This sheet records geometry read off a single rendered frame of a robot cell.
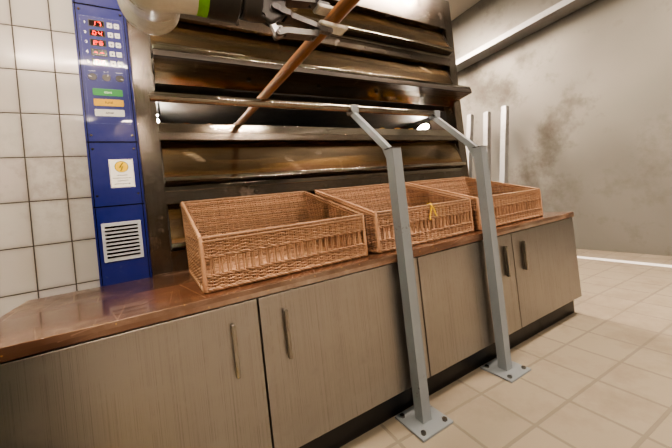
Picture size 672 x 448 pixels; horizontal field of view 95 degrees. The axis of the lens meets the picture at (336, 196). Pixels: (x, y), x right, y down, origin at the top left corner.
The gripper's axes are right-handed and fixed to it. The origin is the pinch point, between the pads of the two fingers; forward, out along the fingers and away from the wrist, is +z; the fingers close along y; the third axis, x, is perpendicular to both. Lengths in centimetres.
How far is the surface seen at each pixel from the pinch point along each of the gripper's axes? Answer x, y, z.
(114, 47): -81, -26, -45
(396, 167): -22, 31, 35
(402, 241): -23, 56, 34
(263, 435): -29, 101, -17
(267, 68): -68, -19, 10
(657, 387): 16, 119, 112
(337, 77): -68, -20, 45
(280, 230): -33, 48, -5
